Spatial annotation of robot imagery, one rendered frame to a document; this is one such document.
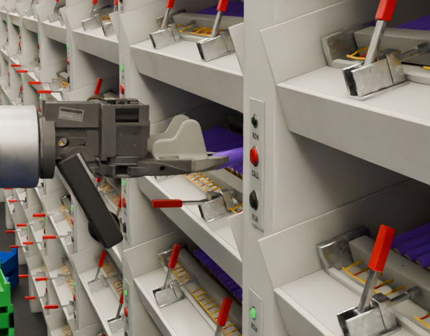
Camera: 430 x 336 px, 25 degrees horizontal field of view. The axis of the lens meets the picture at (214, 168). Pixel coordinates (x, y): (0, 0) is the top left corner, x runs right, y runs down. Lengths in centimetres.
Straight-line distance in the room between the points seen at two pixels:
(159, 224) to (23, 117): 60
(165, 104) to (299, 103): 76
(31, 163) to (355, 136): 42
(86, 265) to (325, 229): 146
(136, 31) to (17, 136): 55
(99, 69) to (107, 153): 121
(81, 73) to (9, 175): 122
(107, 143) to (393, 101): 44
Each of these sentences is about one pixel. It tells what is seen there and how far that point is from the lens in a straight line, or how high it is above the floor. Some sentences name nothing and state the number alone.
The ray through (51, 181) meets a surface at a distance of 299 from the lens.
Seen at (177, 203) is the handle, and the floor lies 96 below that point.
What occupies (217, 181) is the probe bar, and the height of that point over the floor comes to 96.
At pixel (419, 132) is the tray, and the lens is 63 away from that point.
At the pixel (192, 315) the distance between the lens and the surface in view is 139.
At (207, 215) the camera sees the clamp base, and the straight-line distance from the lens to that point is 116.
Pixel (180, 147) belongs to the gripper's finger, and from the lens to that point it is 109.
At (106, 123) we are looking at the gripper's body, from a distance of 105.
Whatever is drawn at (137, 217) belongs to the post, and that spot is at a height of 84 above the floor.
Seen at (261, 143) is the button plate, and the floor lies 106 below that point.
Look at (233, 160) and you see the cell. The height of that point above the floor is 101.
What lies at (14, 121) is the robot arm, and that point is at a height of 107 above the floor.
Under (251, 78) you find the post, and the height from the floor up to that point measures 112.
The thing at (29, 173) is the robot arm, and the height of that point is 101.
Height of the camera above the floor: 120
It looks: 10 degrees down
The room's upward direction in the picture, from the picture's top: straight up
